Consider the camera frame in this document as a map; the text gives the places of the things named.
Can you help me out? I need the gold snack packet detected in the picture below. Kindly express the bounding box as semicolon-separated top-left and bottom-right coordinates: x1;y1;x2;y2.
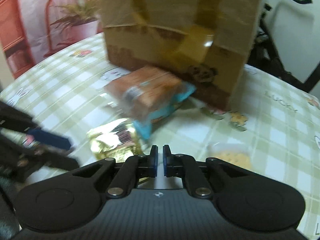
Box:
87;118;143;163

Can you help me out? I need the brown biscuit pack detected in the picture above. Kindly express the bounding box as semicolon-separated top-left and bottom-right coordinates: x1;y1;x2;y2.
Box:
101;66;196;140

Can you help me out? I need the cardboard box with plastic liner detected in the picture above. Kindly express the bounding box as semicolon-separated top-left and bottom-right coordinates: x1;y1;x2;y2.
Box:
100;0;261;109

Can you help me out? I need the cracker packet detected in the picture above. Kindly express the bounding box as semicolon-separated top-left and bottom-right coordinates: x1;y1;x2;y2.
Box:
207;142;252;170

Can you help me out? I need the checkered bunny tablecloth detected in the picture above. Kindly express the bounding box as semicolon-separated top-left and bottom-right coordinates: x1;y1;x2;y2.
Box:
1;34;319;239

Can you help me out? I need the black exercise bike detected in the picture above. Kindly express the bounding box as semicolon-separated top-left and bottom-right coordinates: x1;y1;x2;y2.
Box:
248;0;319;97

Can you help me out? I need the printed room backdrop cloth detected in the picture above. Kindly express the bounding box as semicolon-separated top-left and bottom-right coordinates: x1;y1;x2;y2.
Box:
1;0;101;79

